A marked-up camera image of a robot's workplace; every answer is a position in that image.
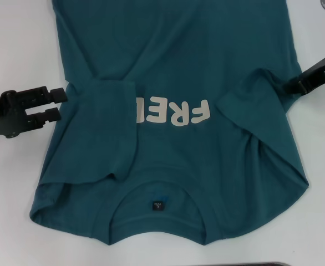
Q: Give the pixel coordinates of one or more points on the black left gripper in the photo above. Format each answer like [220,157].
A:
[0,117]

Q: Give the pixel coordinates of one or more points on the teal t-shirt with FREE print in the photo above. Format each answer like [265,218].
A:
[165,55]

